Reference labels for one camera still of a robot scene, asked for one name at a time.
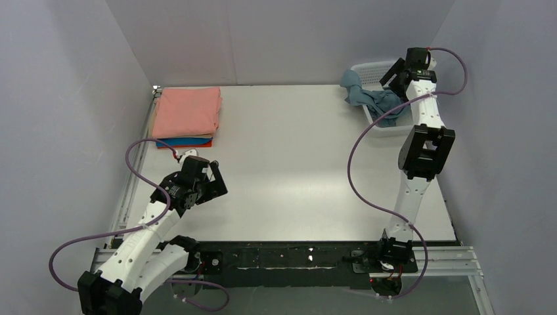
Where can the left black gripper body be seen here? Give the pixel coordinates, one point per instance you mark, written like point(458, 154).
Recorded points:
point(213, 183)

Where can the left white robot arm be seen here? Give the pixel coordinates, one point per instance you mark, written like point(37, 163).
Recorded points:
point(144, 261)

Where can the pink folded t shirt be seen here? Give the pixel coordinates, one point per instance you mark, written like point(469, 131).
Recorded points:
point(187, 112)

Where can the white plastic basket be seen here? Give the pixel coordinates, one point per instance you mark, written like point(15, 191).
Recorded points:
point(370, 74)

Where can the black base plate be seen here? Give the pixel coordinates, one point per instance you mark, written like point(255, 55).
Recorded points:
point(351, 264)

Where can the orange folded t shirt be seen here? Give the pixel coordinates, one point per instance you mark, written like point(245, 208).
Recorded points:
point(185, 146)

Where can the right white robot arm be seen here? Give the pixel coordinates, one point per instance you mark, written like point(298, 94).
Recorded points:
point(422, 156)

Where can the aluminium frame rail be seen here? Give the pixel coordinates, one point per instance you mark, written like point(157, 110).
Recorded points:
point(285, 155)

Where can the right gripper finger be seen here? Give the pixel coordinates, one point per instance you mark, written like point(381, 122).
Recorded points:
point(397, 86)
point(395, 70)

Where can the blue-grey t shirt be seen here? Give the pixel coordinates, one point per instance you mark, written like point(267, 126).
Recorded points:
point(376, 102)

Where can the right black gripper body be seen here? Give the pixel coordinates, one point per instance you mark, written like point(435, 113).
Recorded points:
point(396, 75)

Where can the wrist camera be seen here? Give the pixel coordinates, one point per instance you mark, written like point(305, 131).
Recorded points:
point(430, 61)
point(183, 155)

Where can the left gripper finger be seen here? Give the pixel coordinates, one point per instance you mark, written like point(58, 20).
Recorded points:
point(218, 185)
point(207, 196)

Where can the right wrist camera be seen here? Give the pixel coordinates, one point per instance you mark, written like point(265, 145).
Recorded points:
point(430, 61)

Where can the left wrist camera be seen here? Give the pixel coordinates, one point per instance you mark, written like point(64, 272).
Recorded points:
point(183, 155)

